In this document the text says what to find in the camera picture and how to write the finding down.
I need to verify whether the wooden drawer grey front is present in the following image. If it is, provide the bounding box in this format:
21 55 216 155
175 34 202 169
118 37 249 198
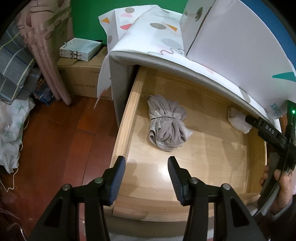
106 67 267 225

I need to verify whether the white sock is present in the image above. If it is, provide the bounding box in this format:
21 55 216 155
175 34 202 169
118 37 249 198
227 107 252 134

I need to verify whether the white crumpled plastic bag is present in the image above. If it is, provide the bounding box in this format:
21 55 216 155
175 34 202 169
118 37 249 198
0 98 35 173

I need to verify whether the pink floral curtain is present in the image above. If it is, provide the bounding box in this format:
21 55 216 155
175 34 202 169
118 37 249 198
16 1 73 105

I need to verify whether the light blue small box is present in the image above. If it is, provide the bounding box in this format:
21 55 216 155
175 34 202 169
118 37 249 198
59 38 101 61

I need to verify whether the person's right hand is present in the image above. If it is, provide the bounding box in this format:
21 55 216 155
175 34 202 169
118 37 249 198
270 169 295 215

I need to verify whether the white patterned cover sheet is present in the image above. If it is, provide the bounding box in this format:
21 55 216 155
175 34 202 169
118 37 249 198
93 4 282 121

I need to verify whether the brown cardboard box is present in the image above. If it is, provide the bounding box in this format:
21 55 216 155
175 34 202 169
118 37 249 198
57 47 107 98

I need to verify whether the grey underwear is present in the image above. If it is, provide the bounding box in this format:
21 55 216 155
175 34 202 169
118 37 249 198
147 94 193 152

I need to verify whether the white XINCCI cardboard box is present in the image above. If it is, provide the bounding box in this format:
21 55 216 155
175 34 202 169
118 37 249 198
180 1 295 118

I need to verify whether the grey plaid bedding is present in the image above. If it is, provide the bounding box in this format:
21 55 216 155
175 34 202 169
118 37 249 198
0 21 42 104

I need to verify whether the green foam wall mat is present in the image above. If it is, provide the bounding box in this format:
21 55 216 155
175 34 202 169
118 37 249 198
71 0 187 44

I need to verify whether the blue foam wall mat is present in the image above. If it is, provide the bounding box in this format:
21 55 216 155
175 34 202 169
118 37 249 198
242 0 295 67

